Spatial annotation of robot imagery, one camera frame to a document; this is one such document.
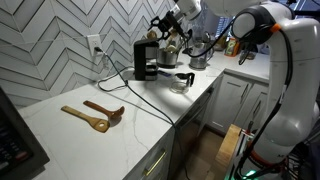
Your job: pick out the pale wooden utensil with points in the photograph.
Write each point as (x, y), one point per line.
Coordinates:
(171, 48)

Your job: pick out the slotted wooden spatula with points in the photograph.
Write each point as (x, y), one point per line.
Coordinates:
(86, 118)

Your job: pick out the orange labelled container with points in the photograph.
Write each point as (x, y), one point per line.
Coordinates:
(232, 46)

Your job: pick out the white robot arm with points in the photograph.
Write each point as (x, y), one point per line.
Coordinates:
(293, 83)

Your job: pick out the blue small packet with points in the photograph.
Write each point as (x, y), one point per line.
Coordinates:
(164, 73)

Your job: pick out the grey drawer front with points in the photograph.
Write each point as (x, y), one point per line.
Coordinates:
(153, 153)

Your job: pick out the black coffee maker lid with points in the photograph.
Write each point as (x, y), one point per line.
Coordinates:
(146, 41)

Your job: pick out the wooden board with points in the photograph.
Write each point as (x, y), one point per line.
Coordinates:
(228, 143)

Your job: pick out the round wooden spoon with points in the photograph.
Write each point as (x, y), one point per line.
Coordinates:
(152, 35)

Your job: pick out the dark wooden spoon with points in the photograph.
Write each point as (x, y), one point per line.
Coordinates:
(105, 110)

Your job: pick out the black microwave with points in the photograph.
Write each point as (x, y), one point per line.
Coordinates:
(13, 146)

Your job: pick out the grey cabinet door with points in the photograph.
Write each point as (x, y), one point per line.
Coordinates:
(256, 106)
(230, 100)

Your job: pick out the glass kettle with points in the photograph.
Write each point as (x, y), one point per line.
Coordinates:
(199, 56)

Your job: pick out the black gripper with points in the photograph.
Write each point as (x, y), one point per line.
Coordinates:
(176, 22)

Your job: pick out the metal utensil pot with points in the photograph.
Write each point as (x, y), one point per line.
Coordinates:
(166, 58)

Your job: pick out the black coffee maker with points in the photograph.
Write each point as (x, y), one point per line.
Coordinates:
(145, 61)

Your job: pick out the white wall outlet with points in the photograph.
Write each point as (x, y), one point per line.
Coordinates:
(94, 41)

